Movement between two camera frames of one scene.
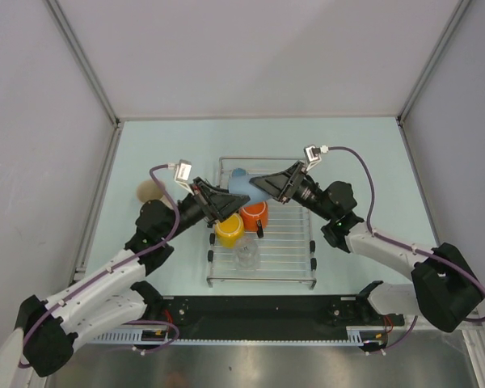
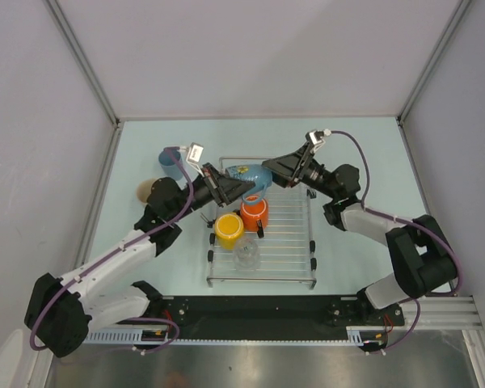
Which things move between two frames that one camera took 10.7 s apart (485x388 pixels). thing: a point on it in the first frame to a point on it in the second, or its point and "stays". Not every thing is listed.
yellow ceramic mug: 229,230 stays
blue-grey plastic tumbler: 241,184 to 170,164
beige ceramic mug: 148,190 stays
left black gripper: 216,205 to 223,190
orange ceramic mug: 252,212 stays
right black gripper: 278,185 to 289,170
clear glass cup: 246,254 stays
